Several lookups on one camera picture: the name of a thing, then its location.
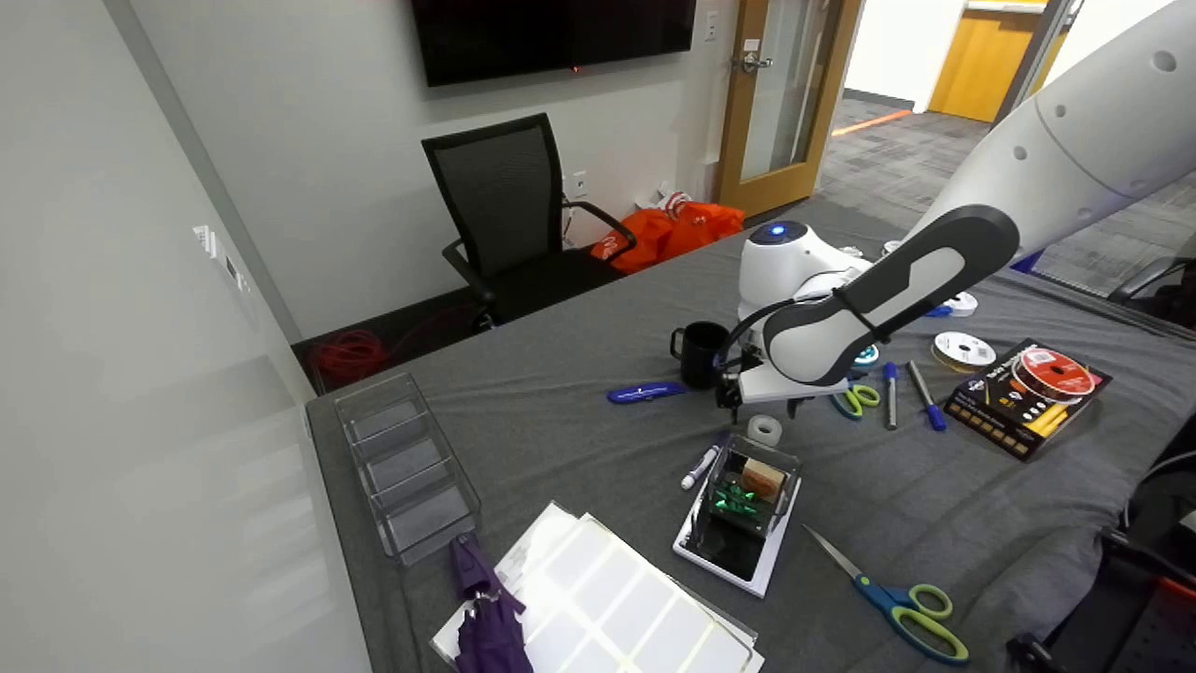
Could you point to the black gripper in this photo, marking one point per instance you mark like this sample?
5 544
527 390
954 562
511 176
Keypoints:
732 388

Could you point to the translucent white tape roll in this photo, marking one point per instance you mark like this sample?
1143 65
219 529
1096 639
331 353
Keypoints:
763 433

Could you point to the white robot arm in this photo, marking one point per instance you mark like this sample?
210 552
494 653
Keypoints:
1096 124

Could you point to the clear plastic organizer container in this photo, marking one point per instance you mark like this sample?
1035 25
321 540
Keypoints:
405 470

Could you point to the black mug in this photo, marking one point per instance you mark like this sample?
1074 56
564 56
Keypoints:
704 357

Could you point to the white marker pen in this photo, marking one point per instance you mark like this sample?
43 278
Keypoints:
699 470

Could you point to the blue marker pen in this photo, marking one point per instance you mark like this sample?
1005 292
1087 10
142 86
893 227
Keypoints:
644 390
927 396
891 396

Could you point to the copper gift bow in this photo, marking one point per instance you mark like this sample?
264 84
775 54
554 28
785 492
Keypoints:
763 476

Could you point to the green gift bow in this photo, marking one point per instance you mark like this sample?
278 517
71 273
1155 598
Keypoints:
736 506

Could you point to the small green blue scissors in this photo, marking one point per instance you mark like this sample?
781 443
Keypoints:
856 403

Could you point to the teal ribbon spool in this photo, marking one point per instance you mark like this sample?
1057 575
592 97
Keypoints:
869 357

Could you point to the grey table cloth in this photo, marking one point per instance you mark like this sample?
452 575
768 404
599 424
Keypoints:
585 461

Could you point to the orange bag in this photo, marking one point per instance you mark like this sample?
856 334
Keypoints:
668 233

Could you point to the blue gift bow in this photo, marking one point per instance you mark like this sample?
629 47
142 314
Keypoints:
934 313

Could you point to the white spool gold ribbon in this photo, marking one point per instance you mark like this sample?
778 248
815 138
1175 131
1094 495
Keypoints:
967 353

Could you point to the wooden door with glass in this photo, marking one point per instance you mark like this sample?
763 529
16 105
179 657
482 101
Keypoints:
746 152

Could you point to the white label sheets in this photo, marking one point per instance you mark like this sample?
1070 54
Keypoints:
609 598

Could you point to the black glove box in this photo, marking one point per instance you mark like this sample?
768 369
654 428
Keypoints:
995 416

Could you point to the large green blue scissors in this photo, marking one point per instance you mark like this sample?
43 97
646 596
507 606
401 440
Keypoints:
915 612

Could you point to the black office chair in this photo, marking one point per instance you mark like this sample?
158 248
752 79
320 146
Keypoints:
507 201

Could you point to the orange ribbon spool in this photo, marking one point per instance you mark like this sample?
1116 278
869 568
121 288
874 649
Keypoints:
1057 377

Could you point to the purple cloth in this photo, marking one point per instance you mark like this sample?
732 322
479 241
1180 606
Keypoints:
488 617

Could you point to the yellow wooden door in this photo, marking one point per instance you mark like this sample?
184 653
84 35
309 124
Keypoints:
991 56

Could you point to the white wall outlet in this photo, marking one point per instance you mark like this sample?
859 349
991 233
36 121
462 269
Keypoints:
582 182

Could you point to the black wall television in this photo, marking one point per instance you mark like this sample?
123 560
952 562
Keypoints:
554 35

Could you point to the white wall thermostat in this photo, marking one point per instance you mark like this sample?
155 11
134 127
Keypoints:
207 241

